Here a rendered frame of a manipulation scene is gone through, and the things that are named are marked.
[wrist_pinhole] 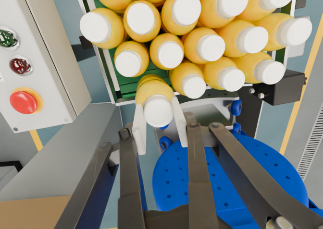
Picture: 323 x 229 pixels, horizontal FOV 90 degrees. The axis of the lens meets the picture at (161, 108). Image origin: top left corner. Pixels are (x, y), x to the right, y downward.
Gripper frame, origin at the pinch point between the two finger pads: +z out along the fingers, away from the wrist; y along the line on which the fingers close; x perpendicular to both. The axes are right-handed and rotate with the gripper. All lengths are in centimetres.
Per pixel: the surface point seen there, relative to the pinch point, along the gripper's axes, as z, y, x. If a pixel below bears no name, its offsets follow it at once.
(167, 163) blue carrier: 12.0, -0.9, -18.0
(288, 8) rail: 20.3, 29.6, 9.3
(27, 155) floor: 117, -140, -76
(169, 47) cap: 9.6, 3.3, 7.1
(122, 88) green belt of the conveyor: 27.5, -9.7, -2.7
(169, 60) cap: 9.6, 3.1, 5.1
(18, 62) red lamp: 6.4, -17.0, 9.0
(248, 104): 103, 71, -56
